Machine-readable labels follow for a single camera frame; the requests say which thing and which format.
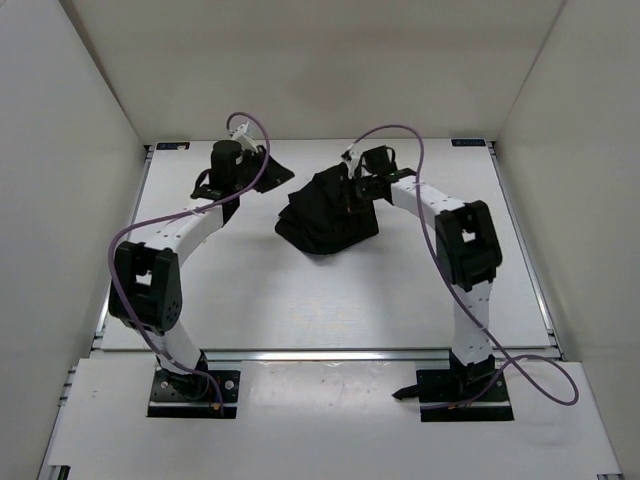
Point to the right blue corner label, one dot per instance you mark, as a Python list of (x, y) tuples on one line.
[(468, 142)]

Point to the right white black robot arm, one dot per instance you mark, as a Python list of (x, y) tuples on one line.
[(467, 255)]

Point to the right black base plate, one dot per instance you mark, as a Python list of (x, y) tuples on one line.
[(442, 402)]

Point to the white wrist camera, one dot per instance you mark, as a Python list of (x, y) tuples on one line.
[(243, 134), (352, 158)]

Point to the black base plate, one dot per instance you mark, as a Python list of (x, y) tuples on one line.
[(442, 402), (174, 396)]

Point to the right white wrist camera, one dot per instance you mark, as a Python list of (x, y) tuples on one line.
[(352, 158)]

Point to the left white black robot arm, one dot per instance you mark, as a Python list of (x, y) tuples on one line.
[(146, 290)]

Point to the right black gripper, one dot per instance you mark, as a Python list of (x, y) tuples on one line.
[(360, 178)]

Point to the blue corner label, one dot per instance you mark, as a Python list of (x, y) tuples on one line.
[(468, 142), (172, 146)]

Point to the black pleated skirt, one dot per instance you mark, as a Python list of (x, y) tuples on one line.
[(321, 219)]

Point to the aluminium table frame rail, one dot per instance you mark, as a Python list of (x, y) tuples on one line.
[(324, 354)]

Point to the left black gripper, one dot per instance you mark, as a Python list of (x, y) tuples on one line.
[(275, 173)]

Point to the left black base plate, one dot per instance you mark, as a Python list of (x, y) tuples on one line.
[(174, 396)]

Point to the left blue corner label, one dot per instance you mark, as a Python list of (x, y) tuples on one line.
[(172, 146)]

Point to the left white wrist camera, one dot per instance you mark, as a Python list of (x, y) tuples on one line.
[(243, 134)]

